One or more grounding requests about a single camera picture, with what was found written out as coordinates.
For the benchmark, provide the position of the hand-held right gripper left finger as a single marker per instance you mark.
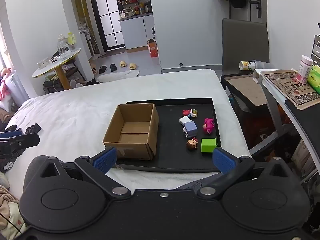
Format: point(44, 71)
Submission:
point(105, 159)

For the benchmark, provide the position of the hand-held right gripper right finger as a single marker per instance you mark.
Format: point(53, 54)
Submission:
point(223, 161)

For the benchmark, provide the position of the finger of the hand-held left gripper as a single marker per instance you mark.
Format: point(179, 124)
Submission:
point(22, 142)
point(10, 134)

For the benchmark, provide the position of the green cube toy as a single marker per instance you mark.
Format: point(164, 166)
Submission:
point(208, 146)

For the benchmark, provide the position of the brown cardboard box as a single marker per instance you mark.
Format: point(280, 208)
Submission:
point(135, 150)

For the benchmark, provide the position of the brown-haired doll head figurine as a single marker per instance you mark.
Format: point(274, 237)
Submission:
point(192, 145)

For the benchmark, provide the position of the pink bear figurine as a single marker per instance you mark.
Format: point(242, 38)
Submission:
point(208, 126)

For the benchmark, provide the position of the lavender cube toy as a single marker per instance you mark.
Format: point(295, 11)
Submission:
point(191, 128)

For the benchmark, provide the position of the black tray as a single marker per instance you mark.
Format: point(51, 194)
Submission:
point(172, 160)

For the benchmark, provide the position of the white charger plug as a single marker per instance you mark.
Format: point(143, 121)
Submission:
point(185, 120)

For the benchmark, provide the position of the red crab toy figurine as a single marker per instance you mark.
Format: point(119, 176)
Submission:
point(187, 112)

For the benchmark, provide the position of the pink plush toy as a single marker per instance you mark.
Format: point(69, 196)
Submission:
point(4, 85)

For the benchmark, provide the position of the brown board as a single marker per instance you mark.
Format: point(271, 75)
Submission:
point(247, 90)

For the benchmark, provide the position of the black side table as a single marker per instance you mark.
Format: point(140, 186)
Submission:
point(226, 85)

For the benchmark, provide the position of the small white box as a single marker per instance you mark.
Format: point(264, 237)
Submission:
point(43, 63)

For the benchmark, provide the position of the white floor mat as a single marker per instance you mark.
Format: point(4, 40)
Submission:
point(117, 75)

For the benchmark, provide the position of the round table with yellow leg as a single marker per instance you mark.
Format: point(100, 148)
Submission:
point(61, 63)

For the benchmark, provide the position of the white desk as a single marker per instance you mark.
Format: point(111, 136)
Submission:
point(273, 88)

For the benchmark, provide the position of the black slipper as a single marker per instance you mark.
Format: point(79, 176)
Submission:
point(102, 69)
point(113, 67)

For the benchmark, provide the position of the yellow slipper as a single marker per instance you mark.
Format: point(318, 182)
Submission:
point(132, 66)
point(123, 63)

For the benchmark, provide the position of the yellow and white paper cup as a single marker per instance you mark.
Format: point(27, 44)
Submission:
point(246, 65)

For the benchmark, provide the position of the patterned desk mat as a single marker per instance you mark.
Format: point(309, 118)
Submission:
point(287, 85)

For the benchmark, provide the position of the clear water bottle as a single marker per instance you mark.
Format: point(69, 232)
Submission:
point(62, 46)

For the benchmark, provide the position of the yellow-capped bottle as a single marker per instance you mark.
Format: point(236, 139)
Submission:
point(71, 41)

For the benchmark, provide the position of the grey chair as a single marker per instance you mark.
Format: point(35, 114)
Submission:
point(245, 45)

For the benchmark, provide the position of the orange carton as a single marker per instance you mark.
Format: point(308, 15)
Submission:
point(153, 50)

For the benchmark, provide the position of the white bottle with pink cap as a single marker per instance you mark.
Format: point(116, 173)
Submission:
point(303, 71)

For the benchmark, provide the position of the green wet wipes pack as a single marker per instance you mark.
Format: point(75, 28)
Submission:
point(314, 77)

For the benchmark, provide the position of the white standing fan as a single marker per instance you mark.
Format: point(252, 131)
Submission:
point(86, 33)

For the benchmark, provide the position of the white kitchen cabinet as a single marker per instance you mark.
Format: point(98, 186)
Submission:
point(135, 32)

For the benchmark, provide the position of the black-framed glass door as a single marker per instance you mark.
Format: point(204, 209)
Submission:
point(106, 17)

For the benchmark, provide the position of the grey drawer organizer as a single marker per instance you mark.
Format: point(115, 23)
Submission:
point(316, 50)

